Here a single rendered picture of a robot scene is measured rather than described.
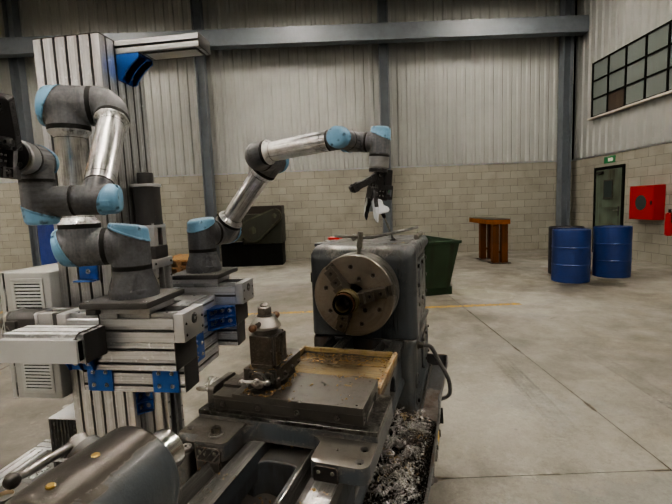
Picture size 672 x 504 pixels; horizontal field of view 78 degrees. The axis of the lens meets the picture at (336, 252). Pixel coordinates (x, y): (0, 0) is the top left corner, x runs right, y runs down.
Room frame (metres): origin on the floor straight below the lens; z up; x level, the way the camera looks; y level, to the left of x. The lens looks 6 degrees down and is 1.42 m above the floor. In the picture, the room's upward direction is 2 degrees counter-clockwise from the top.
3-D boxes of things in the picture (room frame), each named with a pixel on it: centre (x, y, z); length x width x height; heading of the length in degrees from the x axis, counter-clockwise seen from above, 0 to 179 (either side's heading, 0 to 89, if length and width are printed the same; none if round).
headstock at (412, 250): (1.99, -0.18, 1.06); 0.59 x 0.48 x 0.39; 162
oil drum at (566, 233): (7.01, -3.99, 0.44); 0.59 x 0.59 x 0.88
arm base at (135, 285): (1.32, 0.65, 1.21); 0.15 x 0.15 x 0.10
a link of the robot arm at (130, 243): (1.31, 0.66, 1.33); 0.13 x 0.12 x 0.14; 103
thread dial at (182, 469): (0.90, 0.36, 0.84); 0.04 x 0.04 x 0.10; 72
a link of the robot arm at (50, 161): (1.03, 0.72, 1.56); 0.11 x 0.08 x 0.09; 13
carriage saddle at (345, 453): (0.97, 0.13, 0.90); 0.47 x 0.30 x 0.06; 72
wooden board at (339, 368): (1.32, 0.01, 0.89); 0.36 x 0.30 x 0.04; 72
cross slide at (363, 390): (1.02, 0.13, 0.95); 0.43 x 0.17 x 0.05; 72
